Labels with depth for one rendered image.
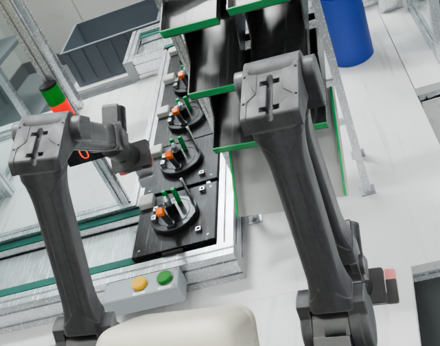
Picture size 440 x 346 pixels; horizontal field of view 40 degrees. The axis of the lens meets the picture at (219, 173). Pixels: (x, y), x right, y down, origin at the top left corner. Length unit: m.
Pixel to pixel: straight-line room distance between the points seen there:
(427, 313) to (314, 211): 1.73
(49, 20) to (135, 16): 2.06
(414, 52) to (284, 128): 1.56
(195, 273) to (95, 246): 0.40
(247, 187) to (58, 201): 0.73
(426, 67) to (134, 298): 1.24
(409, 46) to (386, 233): 0.92
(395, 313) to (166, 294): 0.55
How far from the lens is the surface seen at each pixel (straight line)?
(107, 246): 1.84
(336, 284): 0.87
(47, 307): 1.77
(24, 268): 1.97
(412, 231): 1.58
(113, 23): 3.91
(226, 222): 1.62
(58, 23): 5.81
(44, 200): 0.94
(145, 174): 1.58
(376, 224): 1.62
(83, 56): 3.59
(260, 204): 1.55
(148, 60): 2.76
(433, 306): 2.51
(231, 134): 1.48
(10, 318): 1.84
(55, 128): 0.95
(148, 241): 1.67
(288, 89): 0.75
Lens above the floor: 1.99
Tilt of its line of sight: 35 degrees down
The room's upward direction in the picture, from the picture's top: 25 degrees counter-clockwise
